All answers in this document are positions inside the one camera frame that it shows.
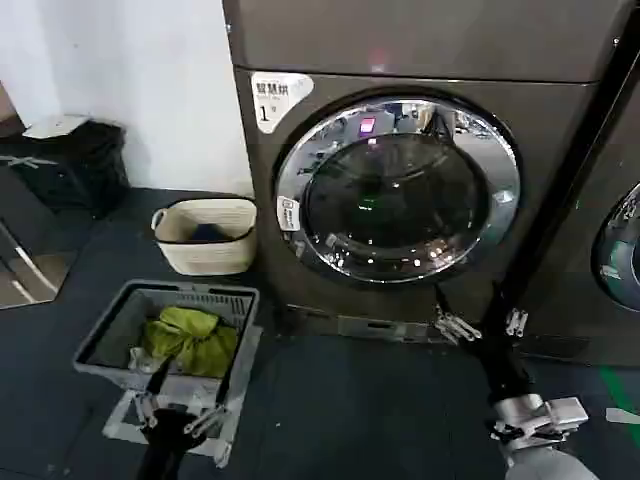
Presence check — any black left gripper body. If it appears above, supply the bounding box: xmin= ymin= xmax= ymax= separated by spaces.
xmin=140 ymin=407 xmax=199 ymax=480

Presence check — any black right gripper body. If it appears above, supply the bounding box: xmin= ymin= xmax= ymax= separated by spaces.
xmin=477 ymin=319 xmax=540 ymax=402

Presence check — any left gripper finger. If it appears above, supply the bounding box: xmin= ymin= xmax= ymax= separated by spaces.
xmin=132 ymin=357 xmax=172 ymax=430
xmin=183 ymin=369 xmax=234 ymax=436

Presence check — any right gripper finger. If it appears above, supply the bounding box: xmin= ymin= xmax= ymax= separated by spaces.
xmin=432 ymin=283 xmax=482 ymax=347
xmin=503 ymin=307 xmax=530 ymax=339

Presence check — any small white cloth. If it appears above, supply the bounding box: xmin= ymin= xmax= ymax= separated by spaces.
xmin=128 ymin=344 xmax=166 ymax=374

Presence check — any green cloth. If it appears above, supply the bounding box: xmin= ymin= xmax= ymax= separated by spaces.
xmin=141 ymin=305 xmax=239 ymax=379

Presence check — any grey plastic laundry basket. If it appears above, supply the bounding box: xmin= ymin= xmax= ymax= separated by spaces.
xmin=72 ymin=279 xmax=264 ymax=404

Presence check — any green floor tape strip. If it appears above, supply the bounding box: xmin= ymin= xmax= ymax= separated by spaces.
xmin=596 ymin=364 xmax=640 ymax=427

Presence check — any round glass door teal inside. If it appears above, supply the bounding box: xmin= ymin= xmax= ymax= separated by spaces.
xmin=589 ymin=182 xmax=640 ymax=312

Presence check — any white floor tape piece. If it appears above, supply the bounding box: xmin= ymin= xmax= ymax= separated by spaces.
xmin=605 ymin=407 xmax=640 ymax=427

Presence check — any round chrome glass dryer door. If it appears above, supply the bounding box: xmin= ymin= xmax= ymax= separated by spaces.
xmin=272 ymin=87 xmax=524 ymax=290

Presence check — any grey dryer with number label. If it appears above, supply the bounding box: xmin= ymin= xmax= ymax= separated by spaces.
xmin=232 ymin=67 xmax=600 ymax=351

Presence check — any leaning mirror board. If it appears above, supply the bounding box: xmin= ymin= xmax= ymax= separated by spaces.
xmin=0 ymin=219 xmax=77 ymax=309

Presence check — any dark blue cloth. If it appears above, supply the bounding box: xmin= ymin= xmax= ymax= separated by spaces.
xmin=187 ymin=223 xmax=227 ymax=244

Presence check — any grey dryer with teal drum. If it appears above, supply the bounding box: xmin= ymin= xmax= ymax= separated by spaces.
xmin=519 ymin=0 xmax=640 ymax=367

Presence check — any small white door sticker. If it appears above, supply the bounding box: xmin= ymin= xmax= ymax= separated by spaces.
xmin=276 ymin=195 xmax=301 ymax=232

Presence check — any black bin with bag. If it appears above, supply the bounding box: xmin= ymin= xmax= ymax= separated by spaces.
xmin=8 ymin=119 xmax=132 ymax=217

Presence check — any white sheet of paper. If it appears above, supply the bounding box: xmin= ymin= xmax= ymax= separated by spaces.
xmin=21 ymin=113 xmax=94 ymax=139

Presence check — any white number label sticker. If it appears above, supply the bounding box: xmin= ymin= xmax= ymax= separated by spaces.
xmin=249 ymin=71 xmax=316 ymax=135

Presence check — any grey dryer with plain panel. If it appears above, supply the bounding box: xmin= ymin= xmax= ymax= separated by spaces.
xmin=221 ymin=0 xmax=637 ymax=84

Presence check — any brown cardboard piece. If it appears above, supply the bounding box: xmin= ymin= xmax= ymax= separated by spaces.
xmin=0 ymin=82 xmax=24 ymax=139

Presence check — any white tape floor frame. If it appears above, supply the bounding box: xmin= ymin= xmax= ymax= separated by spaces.
xmin=101 ymin=387 xmax=237 ymax=455

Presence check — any white woven rope basket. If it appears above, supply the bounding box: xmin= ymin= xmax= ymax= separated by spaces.
xmin=150 ymin=195 xmax=259 ymax=277

